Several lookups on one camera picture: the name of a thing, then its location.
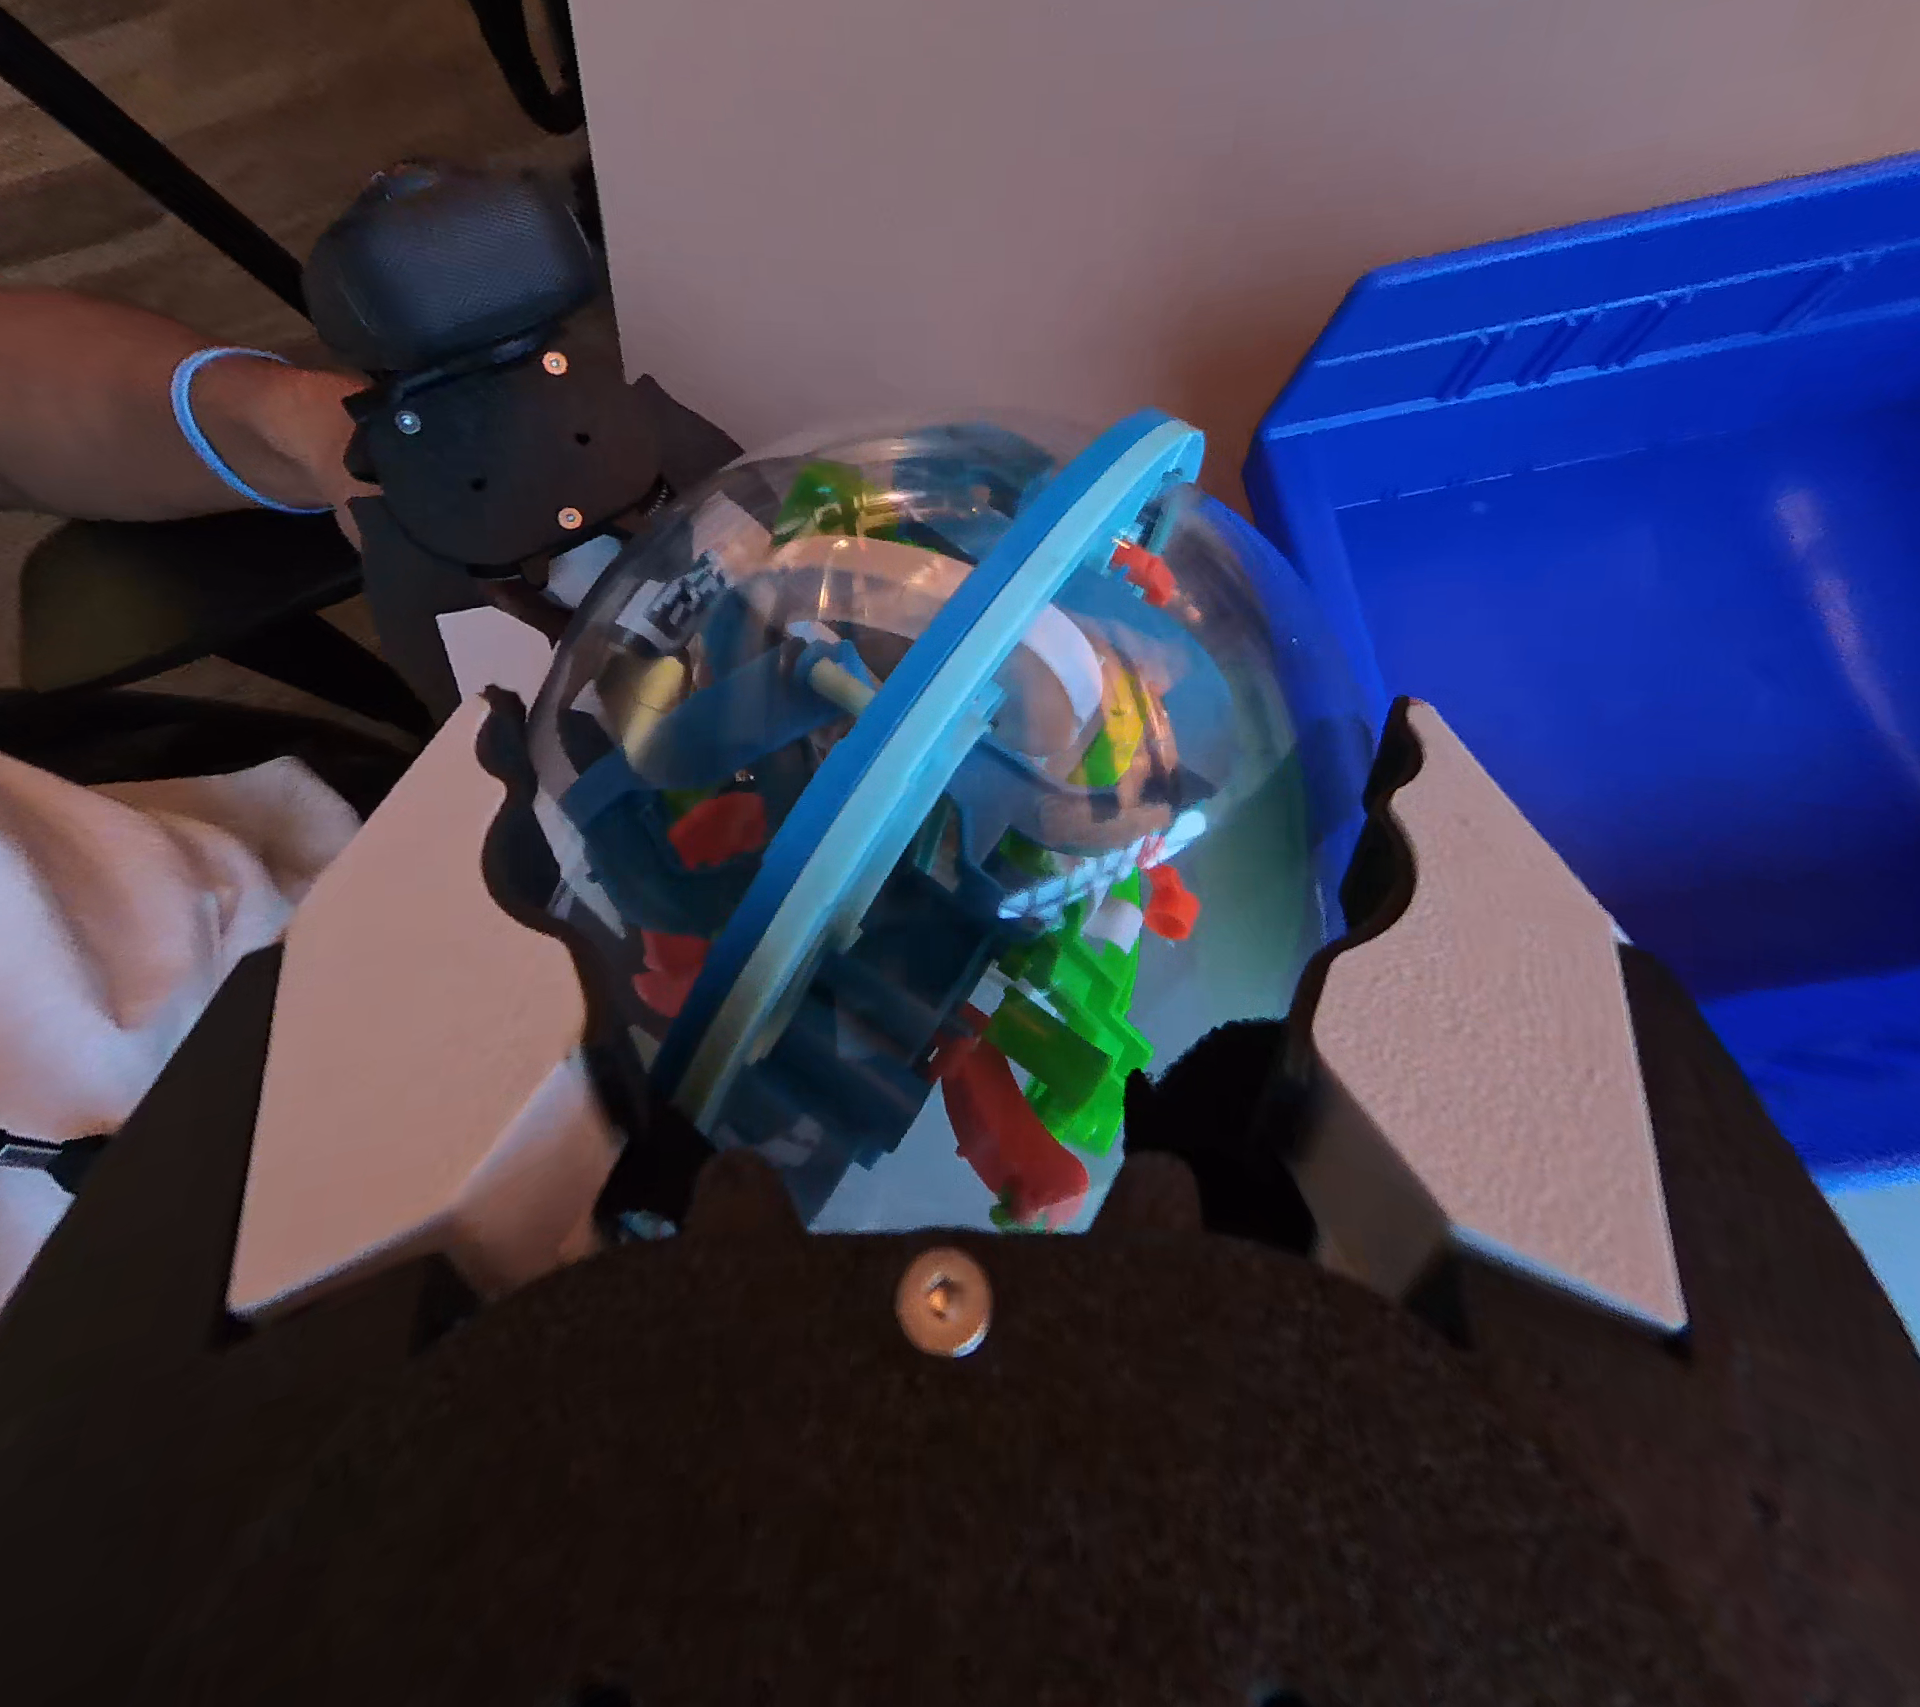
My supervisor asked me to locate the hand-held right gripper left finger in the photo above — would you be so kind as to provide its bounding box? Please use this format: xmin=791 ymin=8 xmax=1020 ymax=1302
xmin=224 ymin=685 xmax=639 ymax=1322

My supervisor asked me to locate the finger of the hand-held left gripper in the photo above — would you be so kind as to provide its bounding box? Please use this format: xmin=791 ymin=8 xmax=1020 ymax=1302
xmin=431 ymin=599 xmax=560 ymax=722

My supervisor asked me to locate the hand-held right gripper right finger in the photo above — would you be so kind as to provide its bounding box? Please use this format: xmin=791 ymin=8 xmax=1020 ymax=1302
xmin=1287 ymin=694 xmax=1693 ymax=1336

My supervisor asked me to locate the clear maze ball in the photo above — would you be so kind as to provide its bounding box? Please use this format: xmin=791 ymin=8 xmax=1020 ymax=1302
xmin=517 ymin=406 xmax=1384 ymax=1238

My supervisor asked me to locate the person's left forearm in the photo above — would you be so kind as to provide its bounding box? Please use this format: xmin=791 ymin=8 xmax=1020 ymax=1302
xmin=0 ymin=286 xmax=249 ymax=523

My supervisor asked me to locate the person's left hand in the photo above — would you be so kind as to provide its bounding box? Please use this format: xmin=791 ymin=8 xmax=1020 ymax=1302
xmin=202 ymin=361 xmax=380 ymax=515

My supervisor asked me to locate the blue wristband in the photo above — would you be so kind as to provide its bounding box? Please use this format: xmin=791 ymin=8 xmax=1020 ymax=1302
xmin=169 ymin=344 xmax=335 ymax=518

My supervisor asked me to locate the black chair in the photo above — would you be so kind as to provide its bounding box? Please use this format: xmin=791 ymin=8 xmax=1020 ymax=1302
xmin=0 ymin=506 xmax=440 ymax=810

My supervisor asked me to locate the blue plastic bin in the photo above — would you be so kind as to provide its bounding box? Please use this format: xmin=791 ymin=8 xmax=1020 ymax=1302
xmin=1240 ymin=150 xmax=1920 ymax=1202

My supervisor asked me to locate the black lanyard cord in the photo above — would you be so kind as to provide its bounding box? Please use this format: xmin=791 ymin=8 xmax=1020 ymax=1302
xmin=0 ymin=1132 xmax=110 ymax=1196

